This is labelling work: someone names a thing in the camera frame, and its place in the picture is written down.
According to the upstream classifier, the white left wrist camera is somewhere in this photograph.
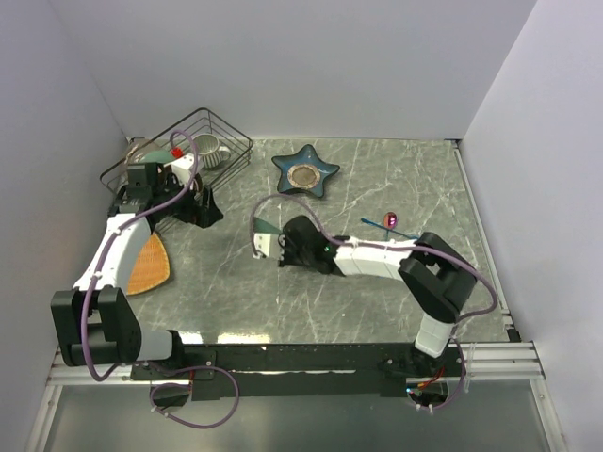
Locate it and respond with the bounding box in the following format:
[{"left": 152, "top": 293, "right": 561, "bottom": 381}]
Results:
[{"left": 169, "top": 147, "right": 197, "bottom": 185}]

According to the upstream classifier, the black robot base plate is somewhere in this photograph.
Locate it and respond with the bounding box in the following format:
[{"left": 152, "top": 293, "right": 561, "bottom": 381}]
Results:
[{"left": 131, "top": 343, "right": 464, "bottom": 401}]

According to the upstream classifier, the clear glass jar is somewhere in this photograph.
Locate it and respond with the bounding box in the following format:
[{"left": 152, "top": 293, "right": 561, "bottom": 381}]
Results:
[{"left": 124, "top": 137, "right": 149, "bottom": 166}]

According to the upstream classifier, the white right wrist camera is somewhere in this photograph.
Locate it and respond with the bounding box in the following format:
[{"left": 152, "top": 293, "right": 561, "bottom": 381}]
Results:
[{"left": 253, "top": 233, "right": 282, "bottom": 260}]

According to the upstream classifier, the dark green cloth napkin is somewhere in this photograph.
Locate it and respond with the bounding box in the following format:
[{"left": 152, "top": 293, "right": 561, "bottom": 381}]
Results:
[{"left": 253, "top": 218, "right": 281, "bottom": 235}]

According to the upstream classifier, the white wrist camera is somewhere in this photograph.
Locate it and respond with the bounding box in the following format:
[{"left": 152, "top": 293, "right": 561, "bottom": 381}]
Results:
[
  {"left": 169, "top": 147, "right": 197, "bottom": 185},
  {"left": 253, "top": 233, "right": 282, "bottom": 260}
]

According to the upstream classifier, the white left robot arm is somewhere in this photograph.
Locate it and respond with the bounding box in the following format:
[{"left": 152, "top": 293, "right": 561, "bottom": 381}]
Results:
[{"left": 51, "top": 155, "right": 223, "bottom": 379}]

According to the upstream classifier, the green ceramic bowl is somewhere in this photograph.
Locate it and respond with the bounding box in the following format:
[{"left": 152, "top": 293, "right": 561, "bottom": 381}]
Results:
[{"left": 140, "top": 150, "right": 174, "bottom": 165}]

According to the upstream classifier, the black wire dish rack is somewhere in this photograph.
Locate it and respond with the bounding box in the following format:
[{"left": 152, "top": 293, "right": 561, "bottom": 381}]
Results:
[{"left": 99, "top": 107, "right": 253, "bottom": 193}]

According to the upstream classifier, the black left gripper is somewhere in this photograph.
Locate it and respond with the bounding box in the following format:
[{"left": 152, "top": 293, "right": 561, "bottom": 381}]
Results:
[{"left": 154, "top": 171, "right": 222, "bottom": 228}]

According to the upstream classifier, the striped grey ceramic mug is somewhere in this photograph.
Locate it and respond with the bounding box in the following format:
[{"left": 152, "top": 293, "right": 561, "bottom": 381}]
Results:
[{"left": 193, "top": 134, "right": 231, "bottom": 170}]

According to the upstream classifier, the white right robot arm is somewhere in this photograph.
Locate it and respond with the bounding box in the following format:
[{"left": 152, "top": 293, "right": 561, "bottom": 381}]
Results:
[{"left": 276, "top": 216, "right": 478, "bottom": 376}]

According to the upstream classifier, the iridescent rainbow metal spoon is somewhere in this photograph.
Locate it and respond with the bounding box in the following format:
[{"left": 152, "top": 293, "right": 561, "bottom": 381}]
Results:
[{"left": 383, "top": 212, "right": 398, "bottom": 230}]

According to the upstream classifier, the aluminium frame rail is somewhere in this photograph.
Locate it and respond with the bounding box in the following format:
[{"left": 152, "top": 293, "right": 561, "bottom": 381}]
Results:
[{"left": 462, "top": 342, "right": 545, "bottom": 380}]

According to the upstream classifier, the blue star-shaped ceramic dish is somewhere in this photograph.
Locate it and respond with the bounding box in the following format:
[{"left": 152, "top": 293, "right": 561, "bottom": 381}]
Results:
[{"left": 271, "top": 144, "right": 340, "bottom": 199}]

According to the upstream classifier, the orange woven fan-shaped mat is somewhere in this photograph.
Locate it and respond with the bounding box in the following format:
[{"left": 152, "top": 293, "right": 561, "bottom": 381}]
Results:
[{"left": 126, "top": 233, "right": 171, "bottom": 296}]

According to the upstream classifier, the blue metal fork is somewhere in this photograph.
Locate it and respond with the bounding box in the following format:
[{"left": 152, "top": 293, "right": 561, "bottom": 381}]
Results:
[{"left": 360, "top": 218, "right": 419, "bottom": 240}]

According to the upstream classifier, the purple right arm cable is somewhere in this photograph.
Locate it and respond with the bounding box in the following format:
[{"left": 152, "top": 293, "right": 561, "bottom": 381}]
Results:
[{"left": 247, "top": 192, "right": 499, "bottom": 418}]

